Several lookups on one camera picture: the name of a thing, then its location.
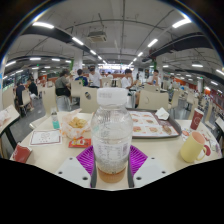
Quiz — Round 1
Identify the white printed paper sheet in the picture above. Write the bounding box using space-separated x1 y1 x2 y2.
28 129 63 148

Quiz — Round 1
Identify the group of beige chairs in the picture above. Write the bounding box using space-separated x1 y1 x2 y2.
1 74 224 121

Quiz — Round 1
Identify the person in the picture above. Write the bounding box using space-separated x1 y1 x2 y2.
87 65 104 88
14 79 33 111
26 77 39 99
120 68 141 108
54 69 73 98
146 69 162 87
74 68 89 87

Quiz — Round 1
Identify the beige square dining table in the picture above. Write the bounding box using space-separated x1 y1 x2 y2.
214 116 224 134
0 104 21 149

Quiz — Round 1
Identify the ceiling air conditioner unit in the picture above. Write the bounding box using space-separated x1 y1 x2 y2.
87 30 108 43

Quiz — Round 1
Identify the red paper cup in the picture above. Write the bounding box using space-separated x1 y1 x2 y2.
189 107 205 131

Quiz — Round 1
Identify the clear plastic drink bottle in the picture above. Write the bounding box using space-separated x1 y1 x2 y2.
90 87 134 184

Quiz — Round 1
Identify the beige chair with round hole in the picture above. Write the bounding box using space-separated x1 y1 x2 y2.
137 89 170 111
79 86 100 114

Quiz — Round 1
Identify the red sauce packet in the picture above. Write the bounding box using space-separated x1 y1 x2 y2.
68 136 92 149

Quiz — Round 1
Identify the group of ceiling lights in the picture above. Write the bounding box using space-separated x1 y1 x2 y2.
2 17 224 83

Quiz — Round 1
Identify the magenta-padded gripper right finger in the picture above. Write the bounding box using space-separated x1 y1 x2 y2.
126 144 168 189

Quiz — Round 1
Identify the crumpled white napkin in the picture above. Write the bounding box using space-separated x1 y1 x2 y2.
154 106 170 121

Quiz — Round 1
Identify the red cardboard box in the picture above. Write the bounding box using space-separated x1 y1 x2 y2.
11 142 33 164

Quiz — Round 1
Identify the small green-tinted bottle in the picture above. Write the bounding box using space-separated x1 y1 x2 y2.
49 107 61 130

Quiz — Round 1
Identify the dark food tray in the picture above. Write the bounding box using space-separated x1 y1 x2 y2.
127 108 183 139

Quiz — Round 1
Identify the colourful printed leaflet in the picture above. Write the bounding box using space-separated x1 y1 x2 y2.
181 124 221 158

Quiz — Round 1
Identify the pale yellow mug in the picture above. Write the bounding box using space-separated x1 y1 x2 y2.
179 130 208 164

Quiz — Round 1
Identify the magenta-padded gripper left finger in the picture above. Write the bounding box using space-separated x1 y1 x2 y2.
54 144 98 189

